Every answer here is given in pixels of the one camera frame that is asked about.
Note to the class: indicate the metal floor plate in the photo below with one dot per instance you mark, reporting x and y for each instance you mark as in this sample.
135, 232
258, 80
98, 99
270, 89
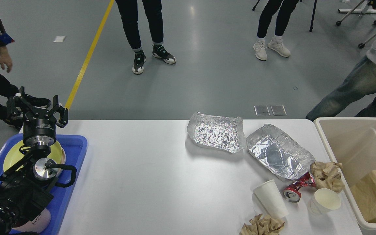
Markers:
278, 110
261, 110

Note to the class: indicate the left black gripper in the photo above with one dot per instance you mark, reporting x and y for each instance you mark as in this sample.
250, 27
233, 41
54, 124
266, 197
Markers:
37, 131

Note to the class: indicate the crumpled foil sheet left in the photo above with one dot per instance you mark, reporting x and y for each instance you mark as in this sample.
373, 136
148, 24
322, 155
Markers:
217, 132

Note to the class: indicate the crushed red can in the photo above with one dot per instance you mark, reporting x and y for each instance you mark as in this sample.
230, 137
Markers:
291, 193

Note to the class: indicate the white paper cup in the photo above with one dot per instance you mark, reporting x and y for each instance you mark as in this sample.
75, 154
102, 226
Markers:
270, 197

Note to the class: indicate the pink plate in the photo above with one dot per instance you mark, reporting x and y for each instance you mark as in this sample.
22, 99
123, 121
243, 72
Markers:
62, 161

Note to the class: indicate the blue plastic tray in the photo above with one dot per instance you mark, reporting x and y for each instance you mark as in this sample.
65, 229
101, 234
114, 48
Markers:
75, 147

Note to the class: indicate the yellow plate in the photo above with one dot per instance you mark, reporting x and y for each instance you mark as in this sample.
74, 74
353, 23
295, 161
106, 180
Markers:
14, 154

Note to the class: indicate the crumpled foil sheet right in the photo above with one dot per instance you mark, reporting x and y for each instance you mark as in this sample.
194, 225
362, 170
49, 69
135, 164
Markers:
279, 153

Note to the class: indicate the crumpled foil sheet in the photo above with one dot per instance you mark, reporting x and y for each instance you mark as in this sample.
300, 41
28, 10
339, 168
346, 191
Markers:
279, 153
217, 132

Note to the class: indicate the brown paper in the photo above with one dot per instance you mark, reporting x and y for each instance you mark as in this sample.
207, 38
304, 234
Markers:
327, 175
263, 225

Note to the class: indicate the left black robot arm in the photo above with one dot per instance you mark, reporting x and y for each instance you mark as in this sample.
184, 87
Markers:
25, 187

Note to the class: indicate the pink mug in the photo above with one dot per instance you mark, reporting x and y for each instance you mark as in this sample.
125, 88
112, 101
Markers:
38, 225

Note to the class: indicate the beige plastic bin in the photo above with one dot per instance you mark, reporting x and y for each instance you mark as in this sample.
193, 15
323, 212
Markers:
351, 141

